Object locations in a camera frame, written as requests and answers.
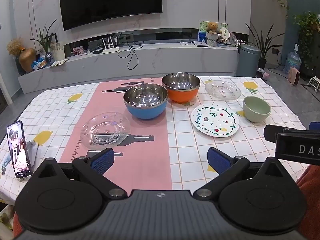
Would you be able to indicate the smartphone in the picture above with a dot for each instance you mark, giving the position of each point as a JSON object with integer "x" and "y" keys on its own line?
{"x": 18, "y": 150}

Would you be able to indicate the blue glass vase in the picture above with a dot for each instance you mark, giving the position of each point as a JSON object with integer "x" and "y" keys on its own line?
{"x": 49, "y": 58}

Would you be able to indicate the white wheeled stool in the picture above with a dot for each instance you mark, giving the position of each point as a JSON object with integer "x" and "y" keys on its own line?
{"x": 313, "y": 82}

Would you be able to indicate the grey marble television console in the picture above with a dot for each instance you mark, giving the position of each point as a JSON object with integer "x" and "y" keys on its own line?
{"x": 162, "y": 60}

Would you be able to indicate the green ceramic bowl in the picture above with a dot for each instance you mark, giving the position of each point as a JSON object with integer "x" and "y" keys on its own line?
{"x": 257, "y": 115}

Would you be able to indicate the gold vase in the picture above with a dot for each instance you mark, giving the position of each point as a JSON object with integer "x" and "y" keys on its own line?
{"x": 27, "y": 60}

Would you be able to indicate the pink heater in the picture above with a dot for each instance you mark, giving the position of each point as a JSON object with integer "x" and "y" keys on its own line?
{"x": 293, "y": 76}

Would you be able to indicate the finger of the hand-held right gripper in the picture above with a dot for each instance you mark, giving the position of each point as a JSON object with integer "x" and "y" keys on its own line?
{"x": 315, "y": 126}
{"x": 271, "y": 133}

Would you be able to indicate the blue snack packet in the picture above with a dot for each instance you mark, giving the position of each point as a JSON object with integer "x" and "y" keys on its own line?
{"x": 38, "y": 64}

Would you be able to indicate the orange steel bowl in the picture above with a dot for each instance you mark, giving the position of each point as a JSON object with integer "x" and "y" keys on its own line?
{"x": 185, "y": 96}

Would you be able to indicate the grey-blue trash can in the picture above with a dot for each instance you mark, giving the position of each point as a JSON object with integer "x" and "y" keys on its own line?
{"x": 248, "y": 61}

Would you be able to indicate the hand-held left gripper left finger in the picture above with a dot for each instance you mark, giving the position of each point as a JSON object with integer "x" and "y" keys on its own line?
{"x": 105, "y": 160}

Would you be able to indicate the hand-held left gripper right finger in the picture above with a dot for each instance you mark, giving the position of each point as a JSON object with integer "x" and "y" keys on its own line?
{"x": 217, "y": 160}

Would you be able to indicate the white laptop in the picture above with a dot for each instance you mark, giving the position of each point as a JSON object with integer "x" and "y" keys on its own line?
{"x": 201, "y": 44}

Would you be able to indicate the dried flower bunch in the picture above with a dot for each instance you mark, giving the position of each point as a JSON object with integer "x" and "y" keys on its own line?
{"x": 15, "y": 46}

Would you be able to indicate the large water bottle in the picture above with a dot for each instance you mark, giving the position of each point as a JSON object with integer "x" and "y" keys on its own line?
{"x": 292, "y": 62}

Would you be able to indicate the black wall television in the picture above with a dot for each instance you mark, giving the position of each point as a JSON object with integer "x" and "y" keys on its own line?
{"x": 110, "y": 2}

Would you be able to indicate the wall socket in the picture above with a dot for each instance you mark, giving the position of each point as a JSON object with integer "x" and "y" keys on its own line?
{"x": 275, "y": 50}

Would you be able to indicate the white fruit print plate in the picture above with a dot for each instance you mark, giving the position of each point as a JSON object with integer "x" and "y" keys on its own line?
{"x": 215, "y": 120}

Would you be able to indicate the white vase with plant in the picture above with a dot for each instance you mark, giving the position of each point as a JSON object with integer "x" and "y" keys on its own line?
{"x": 58, "y": 50}

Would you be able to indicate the green picture card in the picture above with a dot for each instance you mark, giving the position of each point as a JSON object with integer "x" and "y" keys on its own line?
{"x": 202, "y": 30}

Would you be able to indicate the person's right forearm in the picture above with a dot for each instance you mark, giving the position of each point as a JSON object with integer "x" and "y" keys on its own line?
{"x": 311, "y": 192}

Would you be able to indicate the white round fan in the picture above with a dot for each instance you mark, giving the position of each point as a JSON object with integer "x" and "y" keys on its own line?
{"x": 225, "y": 33}

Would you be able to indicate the bushy green plant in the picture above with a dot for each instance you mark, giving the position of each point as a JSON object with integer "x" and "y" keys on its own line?
{"x": 308, "y": 32}

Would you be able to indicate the flowered clear glass plate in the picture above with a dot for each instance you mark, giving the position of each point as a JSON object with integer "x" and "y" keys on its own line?
{"x": 222, "y": 90}

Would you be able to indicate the checked lemon print tablecloth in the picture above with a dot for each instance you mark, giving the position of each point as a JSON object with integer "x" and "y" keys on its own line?
{"x": 190, "y": 152}

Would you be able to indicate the beaded clear glass plate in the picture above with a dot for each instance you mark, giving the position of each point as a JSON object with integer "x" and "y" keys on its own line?
{"x": 105, "y": 132}

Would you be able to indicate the pink photo frame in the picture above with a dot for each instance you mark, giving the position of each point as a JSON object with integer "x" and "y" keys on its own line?
{"x": 78, "y": 50}

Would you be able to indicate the brown teddy bear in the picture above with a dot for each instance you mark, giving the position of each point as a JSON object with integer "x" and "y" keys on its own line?
{"x": 212, "y": 30}

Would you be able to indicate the white router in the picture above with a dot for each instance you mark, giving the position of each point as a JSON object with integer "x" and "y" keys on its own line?
{"x": 110, "y": 50}

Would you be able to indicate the grey phone stand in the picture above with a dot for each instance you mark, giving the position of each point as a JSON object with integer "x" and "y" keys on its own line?
{"x": 34, "y": 152}

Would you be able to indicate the blue steel bowl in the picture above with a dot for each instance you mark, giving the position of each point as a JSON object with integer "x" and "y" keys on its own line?
{"x": 147, "y": 111}

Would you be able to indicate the paper sheets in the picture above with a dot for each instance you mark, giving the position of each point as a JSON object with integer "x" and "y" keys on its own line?
{"x": 58, "y": 63}

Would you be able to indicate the person's orange clothing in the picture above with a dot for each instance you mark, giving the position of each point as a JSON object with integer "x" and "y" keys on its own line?
{"x": 17, "y": 227}

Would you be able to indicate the long-leaf potted plant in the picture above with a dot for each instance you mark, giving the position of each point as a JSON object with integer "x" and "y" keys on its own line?
{"x": 262, "y": 47}

